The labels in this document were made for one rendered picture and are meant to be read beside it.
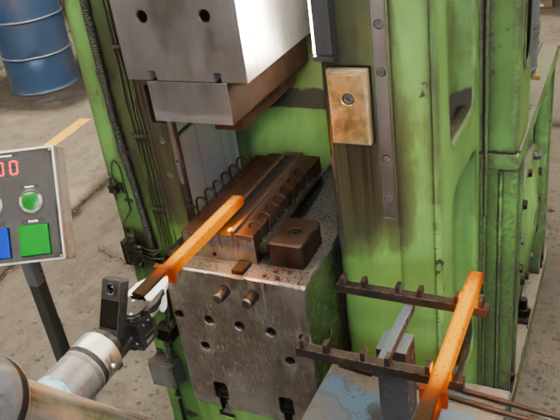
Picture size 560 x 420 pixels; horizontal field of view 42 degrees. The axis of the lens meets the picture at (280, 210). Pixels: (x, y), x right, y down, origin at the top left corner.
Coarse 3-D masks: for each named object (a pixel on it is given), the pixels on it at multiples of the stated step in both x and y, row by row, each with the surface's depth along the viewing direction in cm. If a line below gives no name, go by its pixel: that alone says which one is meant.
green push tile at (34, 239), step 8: (32, 224) 177; (40, 224) 176; (48, 224) 177; (24, 232) 177; (32, 232) 176; (40, 232) 176; (48, 232) 176; (24, 240) 176; (32, 240) 176; (40, 240) 176; (48, 240) 176; (24, 248) 176; (32, 248) 176; (40, 248) 176; (48, 248) 176; (24, 256) 177
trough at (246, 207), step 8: (288, 160) 202; (280, 168) 198; (272, 176) 195; (264, 184) 191; (256, 192) 188; (248, 200) 184; (256, 200) 184; (240, 208) 181; (248, 208) 181; (232, 216) 178; (240, 216) 178; (224, 224) 174; (232, 224) 175; (224, 232) 173
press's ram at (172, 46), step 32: (128, 0) 150; (160, 0) 147; (192, 0) 143; (224, 0) 141; (256, 0) 147; (288, 0) 161; (128, 32) 154; (160, 32) 151; (192, 32) 147; (224, 32) 144; (256, 32) 149; (288, 32) 163; (128, 64) 158; (160, 64) 155; (192, 64) 151; (224, 64) 148; (256, 64) 150
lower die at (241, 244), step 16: (256, 160) 206; (272, 160) 203; (304, 160) 200; (240, 176) 199; (256, 176) 195; (288, 176) 193; (304, 176) 192; (224, 192) 192; (240, 192) 188; (272, 192) 186; (288, 192) 184; (208, 208) 185; (256, 208) 179; (272, 208) 178; (192, 224) 179; (240, 224) 173; (256, 224) 173; (272, 224) 178; (224, 240) 173; (240, 240) 171; (256, 240) 170; (208, 256) 178; (224, 256) 175; (240, 256) 173; (256, 256) 171
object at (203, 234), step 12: (228, 204) 172; (240, 204) 174; (216, 216) 167; (228, 216) 170; (204, 228) 163; (216, 228) 165; (192, 240) 159; (204, 240) 161; (180, 252) 155; (192, 252) 157; (156, 264) 151; (168, 264) 151; (180, 264) 153; (156, 276) 147; (168, 276) 149; (144, 288) 143; (144, 300) 144
